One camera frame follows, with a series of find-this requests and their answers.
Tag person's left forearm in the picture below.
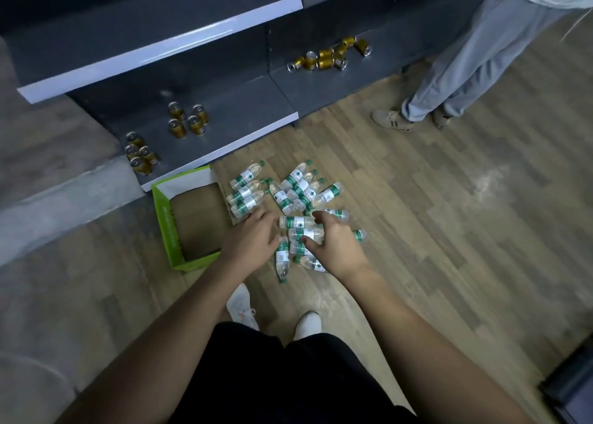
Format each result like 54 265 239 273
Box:
55 258 261 424

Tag person's right hand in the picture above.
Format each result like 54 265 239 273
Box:
301 210 372 284

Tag pile of small water bottles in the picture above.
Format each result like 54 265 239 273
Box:
226 159 370 284

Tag black furniture base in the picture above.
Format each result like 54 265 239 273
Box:
539 345 593 424

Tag person's left hand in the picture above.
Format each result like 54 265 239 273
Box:
217 207 283 279

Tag person's white shoe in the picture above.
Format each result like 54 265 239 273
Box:
226 283 260 332
294 311 322 342

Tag person's black shorts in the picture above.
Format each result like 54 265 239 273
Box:
168 321 418 424

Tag dark grey white-edged shelf unit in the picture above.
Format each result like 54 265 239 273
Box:
0 0 305 193

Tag cluster of gold cans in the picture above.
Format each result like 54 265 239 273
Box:
286 36 374 73

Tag clear green-label water bottle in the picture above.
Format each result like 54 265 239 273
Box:
288 227 326 246

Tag green cardboard box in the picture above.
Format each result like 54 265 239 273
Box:
151 165 235 272

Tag person's right forearm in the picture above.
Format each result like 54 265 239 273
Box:
332 267 534 424

